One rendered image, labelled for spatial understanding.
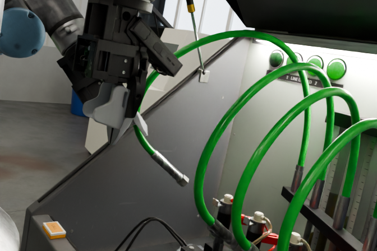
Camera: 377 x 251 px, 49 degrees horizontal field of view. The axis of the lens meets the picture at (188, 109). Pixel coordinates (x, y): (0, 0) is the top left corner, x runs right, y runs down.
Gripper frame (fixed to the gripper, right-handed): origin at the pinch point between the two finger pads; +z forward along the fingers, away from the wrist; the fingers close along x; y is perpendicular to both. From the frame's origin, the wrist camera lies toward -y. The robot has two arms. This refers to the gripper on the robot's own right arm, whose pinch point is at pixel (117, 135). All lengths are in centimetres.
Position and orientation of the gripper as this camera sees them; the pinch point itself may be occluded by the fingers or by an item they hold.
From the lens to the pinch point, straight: 62.8
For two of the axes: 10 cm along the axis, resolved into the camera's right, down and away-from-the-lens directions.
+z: -1.9, 9.7, 1.3
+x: 5.9, 2.2, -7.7
